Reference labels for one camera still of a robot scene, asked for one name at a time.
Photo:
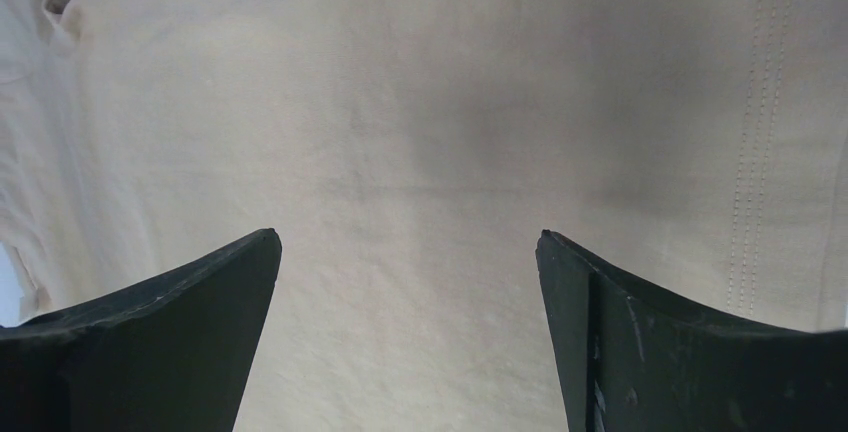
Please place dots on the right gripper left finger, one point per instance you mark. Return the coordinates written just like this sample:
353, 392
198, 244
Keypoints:
170, 353

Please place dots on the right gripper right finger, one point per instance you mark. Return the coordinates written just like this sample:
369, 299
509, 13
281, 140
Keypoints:
634, 356

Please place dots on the beige t shirt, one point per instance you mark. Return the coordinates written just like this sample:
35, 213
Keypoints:
409, 153

